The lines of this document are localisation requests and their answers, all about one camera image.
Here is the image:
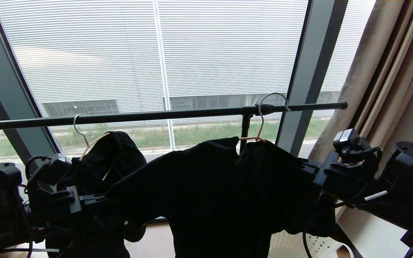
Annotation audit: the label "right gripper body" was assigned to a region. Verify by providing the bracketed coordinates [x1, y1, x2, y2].
[312, 150, 413, 230]

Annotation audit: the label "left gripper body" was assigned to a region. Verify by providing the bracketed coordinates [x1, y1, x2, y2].
[27, 185, 83, 230]

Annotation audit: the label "pink clothes hanger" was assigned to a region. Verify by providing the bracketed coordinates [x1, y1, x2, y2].
[238, 92, 291, 144]
[73, 114, 114, 181]

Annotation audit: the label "black shorts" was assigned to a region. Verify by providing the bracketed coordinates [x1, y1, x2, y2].
[45, 131, 148, 258]

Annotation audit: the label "black garment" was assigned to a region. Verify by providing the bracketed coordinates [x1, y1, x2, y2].
[106, 136, 336, 258]

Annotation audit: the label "white laundry basket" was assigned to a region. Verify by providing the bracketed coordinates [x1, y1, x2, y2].
[269, 231, 354, 258]

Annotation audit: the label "black clothes rack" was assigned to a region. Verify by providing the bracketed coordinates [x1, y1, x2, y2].
[0, 102, 348, 165]

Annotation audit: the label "brown curtain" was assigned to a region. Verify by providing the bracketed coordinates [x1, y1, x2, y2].
[309, 0, 413, 172]

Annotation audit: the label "window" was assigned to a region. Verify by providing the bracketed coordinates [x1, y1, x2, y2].
[0, 0, 375, 226]

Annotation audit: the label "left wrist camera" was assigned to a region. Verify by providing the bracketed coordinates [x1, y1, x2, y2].
[25, 153, 72, 194]

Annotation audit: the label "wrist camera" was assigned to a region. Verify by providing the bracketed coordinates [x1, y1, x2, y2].
[25, 153, 72, 194]
[333, 128, 383, 169]

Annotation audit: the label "black cable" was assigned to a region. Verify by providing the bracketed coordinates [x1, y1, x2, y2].
[303, 179, 413, 258]
[13, 155, 74, 258]

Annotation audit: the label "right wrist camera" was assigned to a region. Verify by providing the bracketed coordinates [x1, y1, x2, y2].
[333, 128, 383, 169]

